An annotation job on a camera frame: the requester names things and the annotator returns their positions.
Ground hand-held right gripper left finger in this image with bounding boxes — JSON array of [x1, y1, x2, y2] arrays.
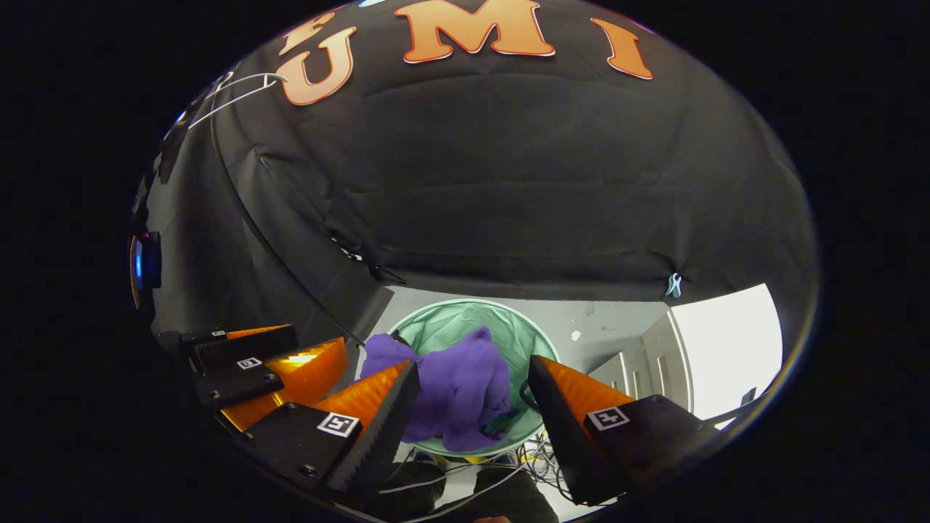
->
[[242, 360, 422, 506]]

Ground tangle of cables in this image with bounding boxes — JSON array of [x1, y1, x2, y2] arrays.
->
[[378, 434, 578, 509]]

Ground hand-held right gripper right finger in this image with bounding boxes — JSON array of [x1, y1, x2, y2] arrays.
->
[[527, 354, 729, 507]]

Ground black backdrop cloth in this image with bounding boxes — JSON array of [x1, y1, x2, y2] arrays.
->
[[134, 0, 822, 349]]

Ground person's black trousers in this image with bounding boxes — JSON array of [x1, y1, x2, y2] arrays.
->
[[374, 461, 562, 523]]

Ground purple corduroy jacket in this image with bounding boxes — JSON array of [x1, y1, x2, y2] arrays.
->
[[360, 327, 515, 453]]

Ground white clothes hanger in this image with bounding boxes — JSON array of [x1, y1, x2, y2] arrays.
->
[[187, 71, 289, 131]]

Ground green laundry hamper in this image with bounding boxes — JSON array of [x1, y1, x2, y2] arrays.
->
[[389, 298, 562, 458]]

